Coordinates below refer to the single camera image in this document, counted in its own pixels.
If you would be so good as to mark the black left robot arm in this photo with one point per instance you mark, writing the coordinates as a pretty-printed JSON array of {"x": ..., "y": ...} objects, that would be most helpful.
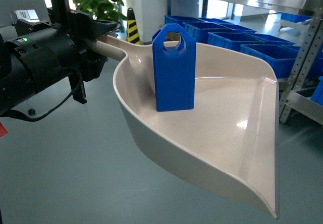
[{"x": 7, "y": 110}]

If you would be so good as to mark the green potted plant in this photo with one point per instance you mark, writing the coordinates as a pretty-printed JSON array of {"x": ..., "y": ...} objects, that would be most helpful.
[{"x": 101, "y": 2}]

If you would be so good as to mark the blue plastic part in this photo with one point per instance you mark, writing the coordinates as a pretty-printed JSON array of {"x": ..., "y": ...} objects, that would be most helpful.
[{"x": 174, "y": 67}]

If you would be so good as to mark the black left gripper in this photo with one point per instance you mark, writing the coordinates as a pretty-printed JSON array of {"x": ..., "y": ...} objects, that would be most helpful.
[{"x": 44, "y": 53}]

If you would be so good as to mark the beige plastic dustpan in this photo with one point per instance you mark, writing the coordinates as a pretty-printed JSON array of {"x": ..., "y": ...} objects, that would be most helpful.
[{"x": 227, "y": 144}]

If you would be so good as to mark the yellow black traffic cone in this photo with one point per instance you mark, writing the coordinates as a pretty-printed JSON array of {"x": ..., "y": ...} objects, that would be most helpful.
[{"x": 132, "y": 29}]

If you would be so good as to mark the blue bin on floor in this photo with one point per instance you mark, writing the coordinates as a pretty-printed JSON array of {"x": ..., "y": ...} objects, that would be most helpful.
[{"x": 232, "y": 41}]

